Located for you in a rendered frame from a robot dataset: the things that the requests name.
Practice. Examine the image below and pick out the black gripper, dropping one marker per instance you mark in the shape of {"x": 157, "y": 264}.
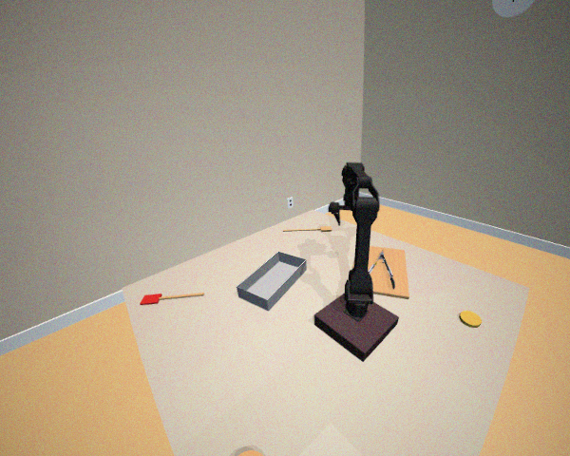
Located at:
{"x": 335, "y": 207}

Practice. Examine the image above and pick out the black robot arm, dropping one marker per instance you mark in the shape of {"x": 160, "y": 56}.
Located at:
{"x": 359, "y": 288}

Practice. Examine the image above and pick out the red spatula with wooden handle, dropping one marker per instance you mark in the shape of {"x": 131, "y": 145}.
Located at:
{"x": 154, "y": 298}

